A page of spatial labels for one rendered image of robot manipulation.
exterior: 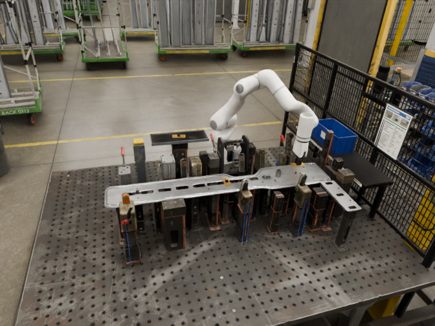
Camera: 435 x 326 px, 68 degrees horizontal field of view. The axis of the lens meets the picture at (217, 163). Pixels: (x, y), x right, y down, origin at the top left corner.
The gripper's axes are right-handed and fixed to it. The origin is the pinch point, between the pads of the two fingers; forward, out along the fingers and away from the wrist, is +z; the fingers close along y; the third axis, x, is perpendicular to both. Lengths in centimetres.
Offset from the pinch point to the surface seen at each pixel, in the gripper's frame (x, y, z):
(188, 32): 70, -712, 50
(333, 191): 13.2, 22.3, 9.3
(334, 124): 51, -40, -3
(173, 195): -80, 6, 9
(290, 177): -5.2, 3.6, 9.3
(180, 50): 42, -670, 83
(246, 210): -40.9, 21.8, 14.8
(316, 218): 6.1, 22.9, 29.3
